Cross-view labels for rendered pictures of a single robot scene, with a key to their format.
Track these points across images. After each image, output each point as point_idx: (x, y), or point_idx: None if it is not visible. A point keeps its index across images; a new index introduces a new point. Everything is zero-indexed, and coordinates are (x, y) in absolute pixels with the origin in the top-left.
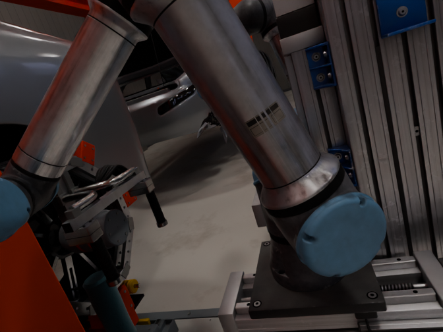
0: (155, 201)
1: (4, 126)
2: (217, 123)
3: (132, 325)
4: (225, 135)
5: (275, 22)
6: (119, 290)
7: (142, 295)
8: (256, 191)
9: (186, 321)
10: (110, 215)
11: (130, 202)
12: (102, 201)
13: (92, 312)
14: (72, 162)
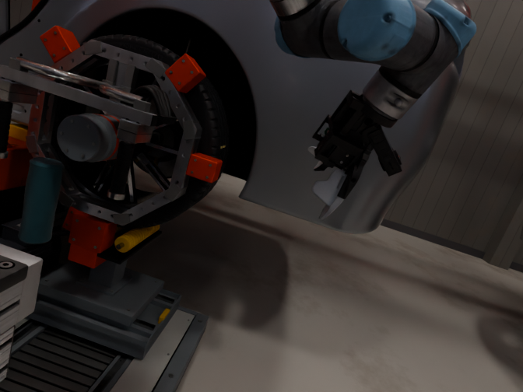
0: (117, 155)
1: (202, 24)
2: (317, 149)
3: (32, 232)
4: (321, 196)
5: None
6: (96, 221)
7: (117, 260)
8: (40, 257)
9: (157, 372)
10: (78, 118)
11: (194, 173)
12: (50, 83)
13: (59, 197)
14: (149, 64)
